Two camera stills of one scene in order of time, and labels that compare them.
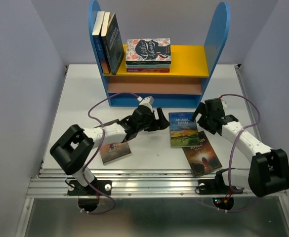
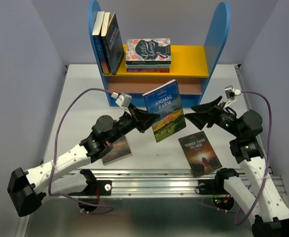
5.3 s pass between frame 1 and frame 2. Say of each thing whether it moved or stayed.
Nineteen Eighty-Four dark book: stayed
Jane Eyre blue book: stayed
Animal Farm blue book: moved
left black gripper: stayed
